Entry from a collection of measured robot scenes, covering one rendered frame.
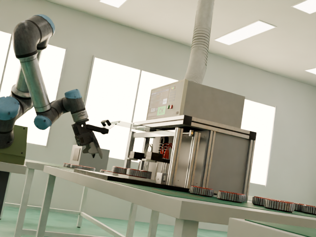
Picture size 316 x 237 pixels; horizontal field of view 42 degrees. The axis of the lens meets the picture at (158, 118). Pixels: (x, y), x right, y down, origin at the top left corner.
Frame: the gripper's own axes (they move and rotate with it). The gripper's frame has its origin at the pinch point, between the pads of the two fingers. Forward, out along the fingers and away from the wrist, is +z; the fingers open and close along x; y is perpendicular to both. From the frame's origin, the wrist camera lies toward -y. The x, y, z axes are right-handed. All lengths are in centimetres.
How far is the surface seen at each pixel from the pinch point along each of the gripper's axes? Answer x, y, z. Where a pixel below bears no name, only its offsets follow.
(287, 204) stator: 76, -42, 32
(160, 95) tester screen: -17, -51, -19
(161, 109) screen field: -13.1, -46.5, -11.0
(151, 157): 3.3, -25.2, 9.4
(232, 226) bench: 134, 17, 3
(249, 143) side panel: 21, -73, 19
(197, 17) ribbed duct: -130, -167, -73
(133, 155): -21.4, -25.3, 8.7
